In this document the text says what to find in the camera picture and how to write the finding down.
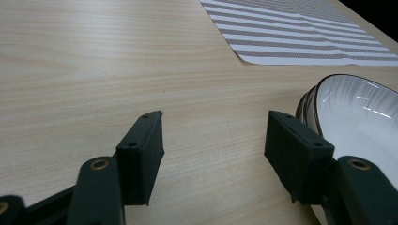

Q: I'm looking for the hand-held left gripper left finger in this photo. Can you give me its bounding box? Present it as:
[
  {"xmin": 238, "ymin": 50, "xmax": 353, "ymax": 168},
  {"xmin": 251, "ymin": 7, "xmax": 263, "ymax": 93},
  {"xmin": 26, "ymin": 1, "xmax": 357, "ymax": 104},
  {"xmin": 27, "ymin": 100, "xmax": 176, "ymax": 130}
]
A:
[{"xmin": 66, "ymin": 110, "xmax": 165, "ymax": 225}]

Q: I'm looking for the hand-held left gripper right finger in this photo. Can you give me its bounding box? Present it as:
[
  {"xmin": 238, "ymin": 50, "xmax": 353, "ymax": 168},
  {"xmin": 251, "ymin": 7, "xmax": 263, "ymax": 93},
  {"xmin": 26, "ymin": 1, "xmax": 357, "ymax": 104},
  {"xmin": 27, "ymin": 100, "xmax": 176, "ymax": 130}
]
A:
[{"xmin": 264, "ymin": 110, "xmax": 398, "ymax": 225}]

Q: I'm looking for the white plate with dark rim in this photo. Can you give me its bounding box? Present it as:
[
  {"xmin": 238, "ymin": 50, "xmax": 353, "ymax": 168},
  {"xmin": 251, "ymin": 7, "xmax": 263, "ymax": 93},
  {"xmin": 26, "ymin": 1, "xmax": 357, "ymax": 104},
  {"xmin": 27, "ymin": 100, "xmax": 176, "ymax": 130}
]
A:
[
  {"xmin": 295, "ymin": 85, "xmax": 323, "ymax": 137},
  {"xmin": 309, "ymin": 73, "xmax": 398, "ymax": 225}
]

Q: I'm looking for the striped placemat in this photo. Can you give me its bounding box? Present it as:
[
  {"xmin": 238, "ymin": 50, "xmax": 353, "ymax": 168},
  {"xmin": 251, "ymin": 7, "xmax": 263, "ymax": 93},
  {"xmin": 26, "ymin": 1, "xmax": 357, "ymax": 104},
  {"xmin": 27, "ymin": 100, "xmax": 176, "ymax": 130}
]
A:
[{"xmin": 199, "ymin": 0, "xmax": 398, "ymax": 68}]

